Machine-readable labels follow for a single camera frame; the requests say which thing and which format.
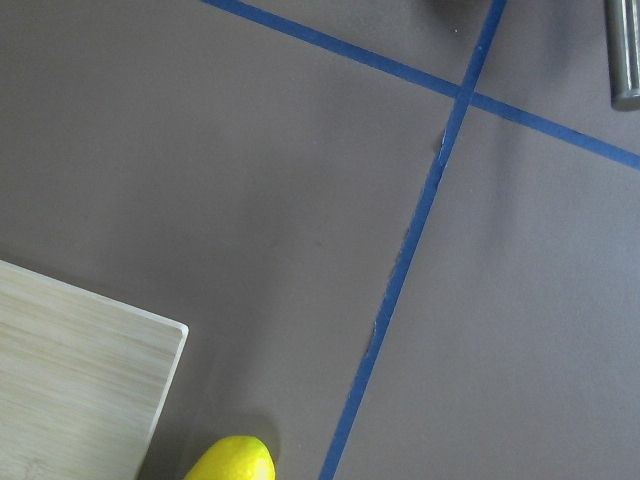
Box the yellow lemon right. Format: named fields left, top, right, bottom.
left=185, top=435, right=276, bottom=480

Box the wooden cutting board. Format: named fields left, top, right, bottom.
left=1, top=263, right=189, bottom=479

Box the metal scoop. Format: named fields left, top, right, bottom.
left=604, top=0, right=639, bottom=112

